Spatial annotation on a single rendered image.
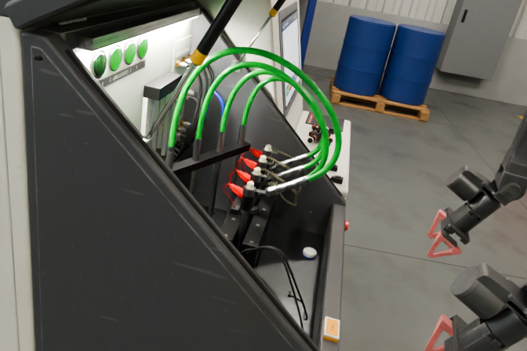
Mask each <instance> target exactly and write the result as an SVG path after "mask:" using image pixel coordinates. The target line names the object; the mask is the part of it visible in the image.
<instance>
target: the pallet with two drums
mask: <svg viewBox="0 0 527 351"><path fill-rule="evenodd" d="M396 27H397V26H396V24H393V23H392V22H389V21H386V20H380V19H377V18H372V17H368V16H358V15H351V16H350V17H349V20H348V24H347V29H346V34H345V37H344V39H343V46H342V49H341V53H340V59H339V60H338V66H337V69H336V76H335V77H333V76H332V77H331V82H330V85H329V89H331V90H330V96H331V100H330V103H333V104H337V105H341V106H345V107H353V108H357V109H361V110H368V111H372V112H377V113H381V114H388V115H393V116H397V117H401V118H408V119H413V120H417V121H424V122H427V120H428V118H429V115H430V113H429V112H430V111H429V109H427V108H426V107H427V106H426V105H425V104H423V103H424V100H425V98H426V94H427V90H428V88H429V85H430V83H431V79H432V76H433V73H434V69H435V67H436V64H437V62H438V60H439V55H440V52H441V50H442V46H443V43H444V40H445V34H444V33H442V32H439V31H435V30H431V29H428V28H425V27H417V26H413V25H408V24H399V25H398V27H397V30H396ZM395 30H396V33H395ZM394 33H395V35H394ZM393 37H394V41H393ZM392 41H393V44H392V46H391V43H392ZM389 52H390V55H389V57H388V54H389ZM387 58H388V61H387ZM386 63H387V66H386V68H385V65H386ZM384 68H385V69H384ZM383 73H384V74H383ZM382 77H383V79H382ZM381 79H382V82H381ZM380 83H381V85H380ZM340 98H343V99H347V100H354V101H358V102H363V103H370V104H374V108H373V107H365V106H361V105H357V104H353V103H345V102H341V101H340ZM385 107H390V108H394V109H398V110H405V111H409V112H414V113H418V115H417V116H412V115H408V114H401V113H397V112H393V111H389V110H384V108H385Z"/></svg>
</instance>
